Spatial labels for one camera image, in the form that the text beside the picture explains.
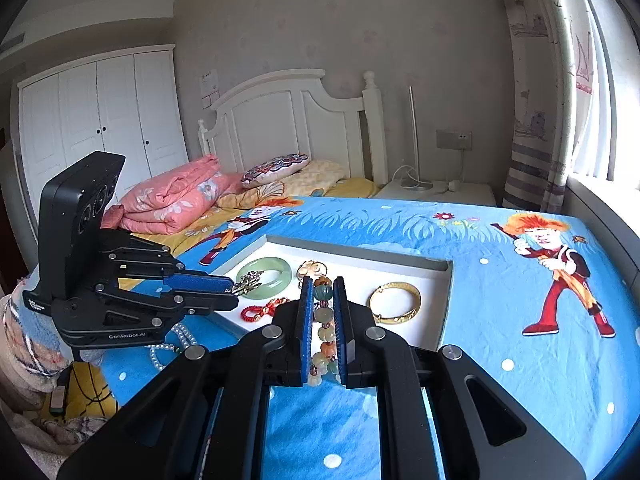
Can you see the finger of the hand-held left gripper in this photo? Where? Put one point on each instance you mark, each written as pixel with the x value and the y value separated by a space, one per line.
pixel 200 304
pixel 200 284

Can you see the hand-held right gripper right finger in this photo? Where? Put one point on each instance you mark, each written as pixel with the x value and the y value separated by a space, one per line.
pixel 341 340

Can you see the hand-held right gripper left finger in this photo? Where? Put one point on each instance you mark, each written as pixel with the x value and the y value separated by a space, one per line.
pixel 305 340

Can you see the silver metal brooch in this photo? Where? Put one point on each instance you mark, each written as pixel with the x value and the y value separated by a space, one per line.
pixel 247 285

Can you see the gold bangle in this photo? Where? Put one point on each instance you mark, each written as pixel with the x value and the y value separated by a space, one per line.
pixel 387 319

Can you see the flower hair ornament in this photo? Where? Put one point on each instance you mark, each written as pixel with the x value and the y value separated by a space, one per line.
pixel 311 267

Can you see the green jade bangle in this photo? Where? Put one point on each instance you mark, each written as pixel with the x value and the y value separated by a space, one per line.
pixel 280 265

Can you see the grey shallow cardboard box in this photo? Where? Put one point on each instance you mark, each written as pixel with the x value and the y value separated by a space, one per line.
pixel 390 270

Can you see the pink floral quilt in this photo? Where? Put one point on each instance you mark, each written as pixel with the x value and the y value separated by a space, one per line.
pixel 170 200

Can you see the white wardrobe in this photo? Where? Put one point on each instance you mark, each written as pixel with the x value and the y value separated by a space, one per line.
pixel 115 110

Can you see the plaid blanket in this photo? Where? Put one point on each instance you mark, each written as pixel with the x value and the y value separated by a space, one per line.
pixel 25 350

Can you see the patterned round pillow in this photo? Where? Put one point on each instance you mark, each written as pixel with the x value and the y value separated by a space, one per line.
pixel 275 167

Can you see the blue cartoon printed bedsheet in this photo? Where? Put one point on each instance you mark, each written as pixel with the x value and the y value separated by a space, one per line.
pixel 475 300

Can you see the pale yellow pillow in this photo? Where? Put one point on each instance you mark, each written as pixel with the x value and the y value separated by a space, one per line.
pixel 322 172

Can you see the white wooden headboard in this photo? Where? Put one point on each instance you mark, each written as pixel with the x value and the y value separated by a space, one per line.
pixel 280 110

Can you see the white nightstand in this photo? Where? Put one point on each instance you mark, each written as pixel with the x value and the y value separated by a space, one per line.
pixel 470 194

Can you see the printed curtain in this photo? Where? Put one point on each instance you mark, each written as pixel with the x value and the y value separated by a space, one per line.
pixel 535 110

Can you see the window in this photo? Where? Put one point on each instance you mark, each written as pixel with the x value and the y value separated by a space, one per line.
pixel 615 85

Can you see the grey wall socket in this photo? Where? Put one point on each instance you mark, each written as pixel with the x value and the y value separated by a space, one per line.
pixel 452 139

